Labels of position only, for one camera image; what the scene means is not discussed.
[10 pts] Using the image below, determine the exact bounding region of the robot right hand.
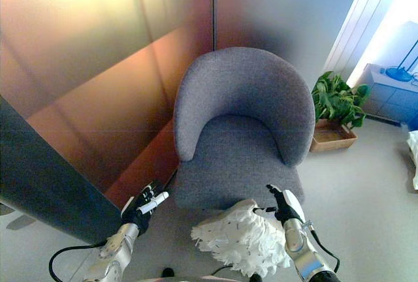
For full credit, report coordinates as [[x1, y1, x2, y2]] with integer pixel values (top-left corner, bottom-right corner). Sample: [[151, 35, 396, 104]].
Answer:
[[253, 183, 308, 223]]

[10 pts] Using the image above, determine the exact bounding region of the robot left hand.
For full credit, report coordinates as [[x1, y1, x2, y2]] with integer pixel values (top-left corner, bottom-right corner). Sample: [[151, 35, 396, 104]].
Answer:
[[120, 180, 170, 234]]

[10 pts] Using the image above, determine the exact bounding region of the white fringed cloth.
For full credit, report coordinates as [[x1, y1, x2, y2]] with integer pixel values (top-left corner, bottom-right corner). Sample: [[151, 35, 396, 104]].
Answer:
[[190, 198, 293, 270]]

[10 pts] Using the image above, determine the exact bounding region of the wooden planter box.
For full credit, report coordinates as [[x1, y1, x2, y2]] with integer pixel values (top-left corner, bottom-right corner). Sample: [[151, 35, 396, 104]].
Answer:
[[309, 118, 359, 153]]

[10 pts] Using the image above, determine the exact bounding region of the gray fabric armchair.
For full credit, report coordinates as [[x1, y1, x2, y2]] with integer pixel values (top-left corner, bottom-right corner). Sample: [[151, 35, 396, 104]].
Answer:
[[172, 46, 316, 212]]

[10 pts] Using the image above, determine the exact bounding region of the dark cabinet panel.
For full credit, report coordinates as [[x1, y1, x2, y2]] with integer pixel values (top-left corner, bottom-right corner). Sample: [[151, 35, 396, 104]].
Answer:
[[0, 94, 125, 244]]

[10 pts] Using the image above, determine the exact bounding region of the green leafy potted plant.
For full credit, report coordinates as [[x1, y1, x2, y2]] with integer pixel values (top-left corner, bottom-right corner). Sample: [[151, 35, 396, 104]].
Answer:
[[310, 70, 372, 131]]

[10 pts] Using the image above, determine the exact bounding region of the white plastic bag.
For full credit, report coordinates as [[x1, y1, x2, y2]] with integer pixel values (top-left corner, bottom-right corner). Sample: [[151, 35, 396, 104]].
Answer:
[[406, 131, 418, 192]]

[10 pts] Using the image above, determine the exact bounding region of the blue desk lamp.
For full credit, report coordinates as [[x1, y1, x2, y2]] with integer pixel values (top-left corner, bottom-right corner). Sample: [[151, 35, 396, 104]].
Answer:
[[385, 39, 418, 82]]

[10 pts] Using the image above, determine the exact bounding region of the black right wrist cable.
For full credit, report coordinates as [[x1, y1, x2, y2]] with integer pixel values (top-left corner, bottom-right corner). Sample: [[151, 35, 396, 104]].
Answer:
[[303, 219, 341, 276]]

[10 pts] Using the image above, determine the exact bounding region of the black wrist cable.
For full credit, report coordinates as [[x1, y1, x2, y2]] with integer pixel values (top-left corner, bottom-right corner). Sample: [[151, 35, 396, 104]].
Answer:
[[303, 219, 341, 276], [48, 242, 108, 282]]

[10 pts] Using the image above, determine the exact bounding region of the thin black body cable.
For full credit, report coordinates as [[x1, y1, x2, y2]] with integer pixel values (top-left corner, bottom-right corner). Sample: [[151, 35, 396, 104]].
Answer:
[[207, 263, 231, 278]]

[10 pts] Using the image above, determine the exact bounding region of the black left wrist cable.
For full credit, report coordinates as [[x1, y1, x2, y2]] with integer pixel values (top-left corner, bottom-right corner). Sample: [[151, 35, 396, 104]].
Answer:
[[48, 242, 108, 282]]

